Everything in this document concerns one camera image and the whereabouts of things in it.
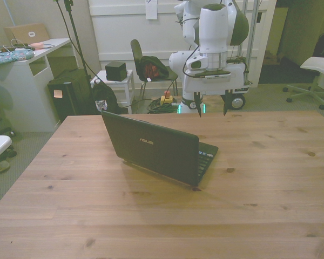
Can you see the cardboard box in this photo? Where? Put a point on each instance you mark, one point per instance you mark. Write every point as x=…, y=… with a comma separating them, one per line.
x=27, y=32

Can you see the floral round cushion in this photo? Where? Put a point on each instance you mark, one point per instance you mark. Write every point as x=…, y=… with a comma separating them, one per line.
x=8, y=56

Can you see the grey shoe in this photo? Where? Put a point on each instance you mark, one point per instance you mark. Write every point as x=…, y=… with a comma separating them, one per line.
x=1, y=165

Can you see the black cube box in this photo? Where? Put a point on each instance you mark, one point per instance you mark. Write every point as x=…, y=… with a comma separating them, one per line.
x=115, y=71

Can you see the white office chair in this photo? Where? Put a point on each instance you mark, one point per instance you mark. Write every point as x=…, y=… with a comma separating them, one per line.
x=317, y=64

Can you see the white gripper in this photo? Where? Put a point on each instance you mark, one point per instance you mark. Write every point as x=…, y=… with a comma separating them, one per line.
x=218, y=83

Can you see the aluminium frame pole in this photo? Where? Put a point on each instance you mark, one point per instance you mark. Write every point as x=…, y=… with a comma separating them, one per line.
x=252, y=40

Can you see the small white side table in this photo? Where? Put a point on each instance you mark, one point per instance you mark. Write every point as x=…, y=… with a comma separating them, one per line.
x=124, y=81

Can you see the black Asus laptop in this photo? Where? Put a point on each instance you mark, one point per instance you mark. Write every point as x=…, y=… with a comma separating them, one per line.
x=151, y=151

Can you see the black backpack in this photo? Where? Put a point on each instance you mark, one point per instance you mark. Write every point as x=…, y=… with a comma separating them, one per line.
x=105, y=94

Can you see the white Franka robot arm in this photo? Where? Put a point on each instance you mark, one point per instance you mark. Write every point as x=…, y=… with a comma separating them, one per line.
x=213, y=32

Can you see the pink object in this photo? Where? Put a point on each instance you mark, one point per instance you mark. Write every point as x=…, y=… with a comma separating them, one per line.
x=37, y=45

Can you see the white cart wheel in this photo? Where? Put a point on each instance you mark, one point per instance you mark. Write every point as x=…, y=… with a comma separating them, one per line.
x=237, y=102

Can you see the black and red clothing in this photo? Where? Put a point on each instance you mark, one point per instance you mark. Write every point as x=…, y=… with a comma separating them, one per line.
x=154, y=67

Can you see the white paper sheet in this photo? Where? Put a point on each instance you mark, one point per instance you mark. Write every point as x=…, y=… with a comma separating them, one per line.
x=151, y=9

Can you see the white desk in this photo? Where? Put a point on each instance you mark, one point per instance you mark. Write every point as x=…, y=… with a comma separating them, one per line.
x=19, y=81

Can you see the black tripod stand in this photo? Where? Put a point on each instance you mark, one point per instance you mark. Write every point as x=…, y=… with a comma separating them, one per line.
x=75, y=35

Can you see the black computer tower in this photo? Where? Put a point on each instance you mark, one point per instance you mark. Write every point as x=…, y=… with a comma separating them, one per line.
x=67, y=94

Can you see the black chair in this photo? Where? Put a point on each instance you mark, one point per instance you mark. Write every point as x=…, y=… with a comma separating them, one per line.
x=136, y=52

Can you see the yellow emergency stop button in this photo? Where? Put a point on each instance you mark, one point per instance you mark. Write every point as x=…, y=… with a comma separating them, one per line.
x=166, y=99

